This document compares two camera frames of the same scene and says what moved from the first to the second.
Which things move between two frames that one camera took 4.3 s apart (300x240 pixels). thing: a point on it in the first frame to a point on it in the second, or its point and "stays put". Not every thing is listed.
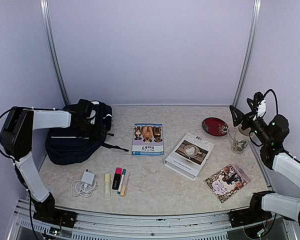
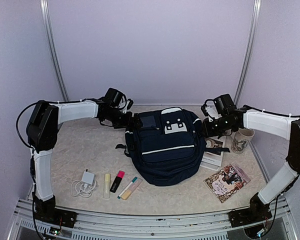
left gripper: x=95 y=133 to x=128 y=123
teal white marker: x=120 y=188 to x=126 y=188
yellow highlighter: x=107 y=194 stays put
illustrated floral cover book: x=225 y=183 stays put
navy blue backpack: x=63 y=147 to x=166 y=146
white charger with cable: x=84 y=187 stays put
